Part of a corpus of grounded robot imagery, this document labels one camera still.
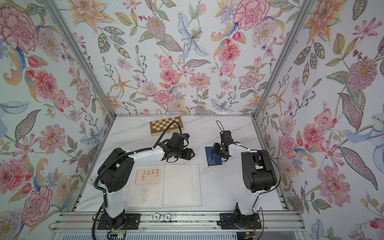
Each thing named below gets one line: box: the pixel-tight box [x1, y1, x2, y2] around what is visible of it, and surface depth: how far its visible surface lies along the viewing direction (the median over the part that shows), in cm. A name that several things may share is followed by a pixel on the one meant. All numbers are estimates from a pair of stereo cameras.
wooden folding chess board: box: [149, 116, 184, 137], surface depth 113 cm
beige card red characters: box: [133, 184, 161, 206], surface depth 83 cm
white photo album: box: [125, 164, 203, 210], surface depth 86 cm
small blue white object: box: [88, 177, 96, 184], surface depth 83 cm
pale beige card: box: [135, 167, 162, 185], surface depth 90 cm
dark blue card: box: [204, 146, 223, 166], surface depth 98 cm
